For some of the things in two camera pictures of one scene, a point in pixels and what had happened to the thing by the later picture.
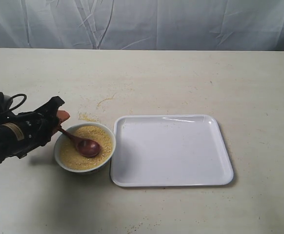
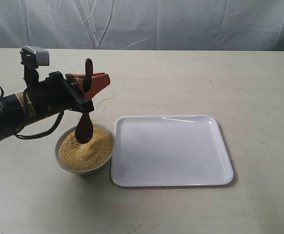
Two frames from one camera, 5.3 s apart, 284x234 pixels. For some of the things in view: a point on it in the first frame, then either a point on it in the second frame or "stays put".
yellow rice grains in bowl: x=69 y=156 stays put
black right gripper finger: x=51 y=107 → x=78 y=98
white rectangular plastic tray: x=169 y=150 stays put
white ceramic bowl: x=71 y=126 stays put
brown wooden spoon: x=86 y=147 → x=84 y=130
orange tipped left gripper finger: x=63 y=115 → x=99 y=81
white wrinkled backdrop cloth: x=175 y=25 stays put
